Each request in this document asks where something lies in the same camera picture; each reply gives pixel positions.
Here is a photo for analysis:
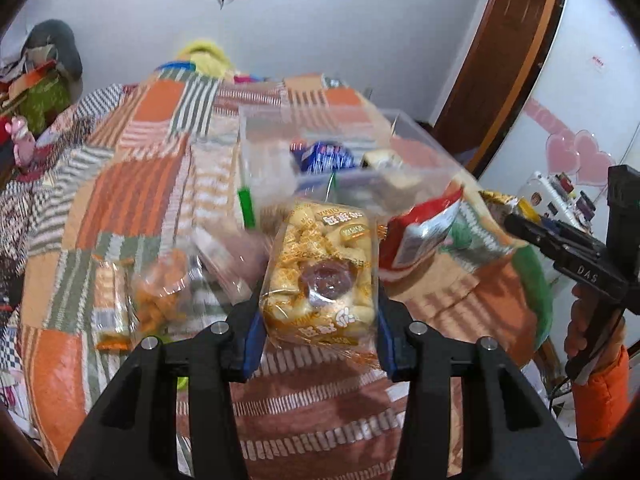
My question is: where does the red snack packet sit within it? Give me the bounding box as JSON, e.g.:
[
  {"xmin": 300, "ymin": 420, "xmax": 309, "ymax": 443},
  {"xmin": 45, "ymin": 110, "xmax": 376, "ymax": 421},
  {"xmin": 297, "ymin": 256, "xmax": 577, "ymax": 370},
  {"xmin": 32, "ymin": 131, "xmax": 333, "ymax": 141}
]
[{"xmin": 378, "ymin": 186, "xmax": 463, "ymax": 282}]

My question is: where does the orange fried snack bag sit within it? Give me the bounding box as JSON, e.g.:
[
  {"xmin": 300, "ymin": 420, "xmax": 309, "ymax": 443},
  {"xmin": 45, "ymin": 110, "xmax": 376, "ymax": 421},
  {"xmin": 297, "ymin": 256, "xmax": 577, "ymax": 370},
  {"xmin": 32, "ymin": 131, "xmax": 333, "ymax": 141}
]
[{"xmin": 131, "ymin": 248, "xmax": 194, "ymax": 339}]

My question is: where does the yellow biscuit jelly cup pack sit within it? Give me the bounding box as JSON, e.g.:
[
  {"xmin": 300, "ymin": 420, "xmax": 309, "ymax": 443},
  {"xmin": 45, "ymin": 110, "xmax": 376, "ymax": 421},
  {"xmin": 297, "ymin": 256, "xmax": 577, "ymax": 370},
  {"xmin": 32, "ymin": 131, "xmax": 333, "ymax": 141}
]
[{"xmin": 259, "ymin": 200, "xmax": 378, "ymax": 363}]

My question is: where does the long clear cookie sleeve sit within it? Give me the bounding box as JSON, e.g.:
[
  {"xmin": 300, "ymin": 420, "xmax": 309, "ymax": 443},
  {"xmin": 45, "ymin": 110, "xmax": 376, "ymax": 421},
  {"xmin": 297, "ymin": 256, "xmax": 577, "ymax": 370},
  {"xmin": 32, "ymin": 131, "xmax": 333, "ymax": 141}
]
[{"xmin": 191, "ymin": 223, "xmax": 270, "ymax": 304}]

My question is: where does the green-edged clear snack bag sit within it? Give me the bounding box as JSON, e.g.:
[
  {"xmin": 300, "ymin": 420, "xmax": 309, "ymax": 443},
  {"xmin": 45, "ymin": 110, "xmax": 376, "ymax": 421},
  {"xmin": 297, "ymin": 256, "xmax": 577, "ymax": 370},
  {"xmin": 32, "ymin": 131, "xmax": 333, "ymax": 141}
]
[{"xmin": 238, "ymin": 160, "xmax": 337, "ymax": 233}]

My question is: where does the orange sleeved right forearm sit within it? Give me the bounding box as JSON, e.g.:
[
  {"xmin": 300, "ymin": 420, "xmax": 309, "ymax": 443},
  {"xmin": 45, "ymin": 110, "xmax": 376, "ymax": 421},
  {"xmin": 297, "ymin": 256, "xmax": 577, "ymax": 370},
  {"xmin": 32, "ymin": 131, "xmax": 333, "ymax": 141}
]
[{"xmin": 572, "ymin": 346, "xmax": 629, "ymax": 464}]

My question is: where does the right hand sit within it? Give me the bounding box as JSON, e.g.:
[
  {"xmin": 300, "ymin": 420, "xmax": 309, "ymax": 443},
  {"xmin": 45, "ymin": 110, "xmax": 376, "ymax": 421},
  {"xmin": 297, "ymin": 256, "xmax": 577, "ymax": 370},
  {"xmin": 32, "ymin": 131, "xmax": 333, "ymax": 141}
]
[{"xmin": 563, "ymin": 283, "xmax": 626, "ymax": 361}]

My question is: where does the white mini fridge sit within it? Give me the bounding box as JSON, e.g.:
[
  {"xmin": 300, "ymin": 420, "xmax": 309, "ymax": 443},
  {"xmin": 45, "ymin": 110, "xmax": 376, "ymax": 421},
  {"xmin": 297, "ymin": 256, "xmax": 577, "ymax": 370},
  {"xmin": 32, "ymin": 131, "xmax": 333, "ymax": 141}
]
[{"xmin": 516, "ymin": 171, "xmax": 608, "ymax": 240}]

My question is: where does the clear tan-label biscuit pack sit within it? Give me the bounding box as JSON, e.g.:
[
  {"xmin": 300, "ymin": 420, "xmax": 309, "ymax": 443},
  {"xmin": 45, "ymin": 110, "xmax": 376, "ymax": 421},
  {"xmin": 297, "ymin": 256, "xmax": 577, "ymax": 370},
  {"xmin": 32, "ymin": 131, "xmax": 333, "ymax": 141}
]
[{"xmin": 361, "ymin": 148, "xmax": 422, "ymax": 190}]

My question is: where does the brown wooden door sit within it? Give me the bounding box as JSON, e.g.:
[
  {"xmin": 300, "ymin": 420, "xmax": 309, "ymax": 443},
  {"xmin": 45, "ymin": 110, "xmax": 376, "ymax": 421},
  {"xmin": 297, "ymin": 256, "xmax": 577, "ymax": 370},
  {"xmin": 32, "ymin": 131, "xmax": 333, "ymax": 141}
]
[{"xmin": 433, "ymin": 0, "xmax": 560, "ymax": 176}]

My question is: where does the clear plastic storage bin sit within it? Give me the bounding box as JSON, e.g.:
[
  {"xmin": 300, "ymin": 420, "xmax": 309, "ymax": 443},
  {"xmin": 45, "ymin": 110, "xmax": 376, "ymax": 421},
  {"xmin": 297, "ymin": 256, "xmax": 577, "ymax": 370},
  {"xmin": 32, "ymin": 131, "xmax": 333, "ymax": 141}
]
[{"xmin": 239, "ymin": 105, "xmax": 461, "ymax": 226}]

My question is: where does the patchwork striped blanket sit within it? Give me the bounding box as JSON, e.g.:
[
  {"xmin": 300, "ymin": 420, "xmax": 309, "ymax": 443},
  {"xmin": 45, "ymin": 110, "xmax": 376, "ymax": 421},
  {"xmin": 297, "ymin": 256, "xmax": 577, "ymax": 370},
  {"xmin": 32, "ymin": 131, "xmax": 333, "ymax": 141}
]
[{"xmin": 1, "ymin": 70, "xmax": 552, "ymax": 479}]

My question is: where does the blue cookie packet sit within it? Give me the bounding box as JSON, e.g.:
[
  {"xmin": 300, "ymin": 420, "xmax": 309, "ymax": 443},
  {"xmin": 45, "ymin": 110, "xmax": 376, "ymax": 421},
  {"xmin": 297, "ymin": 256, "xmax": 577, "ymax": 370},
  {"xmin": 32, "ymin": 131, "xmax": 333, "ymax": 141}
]
[{"xmin": 290, "ymin": 141, "xmax": 356, "ymax": 174}]

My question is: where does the pink plush toy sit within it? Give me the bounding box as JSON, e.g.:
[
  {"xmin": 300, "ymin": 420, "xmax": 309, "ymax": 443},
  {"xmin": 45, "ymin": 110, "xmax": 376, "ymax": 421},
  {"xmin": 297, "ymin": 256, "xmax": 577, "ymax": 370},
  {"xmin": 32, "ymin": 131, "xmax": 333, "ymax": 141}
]
[{"xmin": 6, "ymin": 116, "xmax": 36, "ymax": 168}]

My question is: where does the green patterned bag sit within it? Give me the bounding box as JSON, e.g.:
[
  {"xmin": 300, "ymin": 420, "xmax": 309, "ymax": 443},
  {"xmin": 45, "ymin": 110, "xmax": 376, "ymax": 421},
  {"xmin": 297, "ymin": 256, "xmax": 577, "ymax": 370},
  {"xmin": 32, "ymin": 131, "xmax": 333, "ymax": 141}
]
[{"xmin": 10, "ymin": 70, "xmax": 70, "ymax": 136}]

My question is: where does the yellow pillow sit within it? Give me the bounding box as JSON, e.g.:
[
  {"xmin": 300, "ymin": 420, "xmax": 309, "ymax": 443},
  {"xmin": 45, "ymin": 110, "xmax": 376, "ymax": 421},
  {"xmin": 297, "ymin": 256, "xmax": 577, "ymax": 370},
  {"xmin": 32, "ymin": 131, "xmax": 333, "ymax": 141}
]
[{"xmin": 177, "ymin": 39, "xmax": 234, "ymax": 79}]

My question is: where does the grey plush toy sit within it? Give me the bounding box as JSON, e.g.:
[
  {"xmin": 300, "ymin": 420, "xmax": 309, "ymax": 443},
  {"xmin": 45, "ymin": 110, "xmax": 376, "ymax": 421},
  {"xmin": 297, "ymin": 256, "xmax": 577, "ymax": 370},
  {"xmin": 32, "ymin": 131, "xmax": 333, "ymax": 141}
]
[{"xmin": 23, "ymin": 18, "xmax": 82, "ymax": 82}]

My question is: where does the pink heart wall decal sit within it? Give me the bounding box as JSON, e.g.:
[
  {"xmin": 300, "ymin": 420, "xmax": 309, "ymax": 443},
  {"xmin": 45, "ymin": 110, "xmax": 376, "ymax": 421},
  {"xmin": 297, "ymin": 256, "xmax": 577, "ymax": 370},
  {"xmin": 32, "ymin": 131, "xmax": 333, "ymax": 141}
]
[{"xmin": 523, "ymin": 98, "xmax": 615, "ymax": 188}]

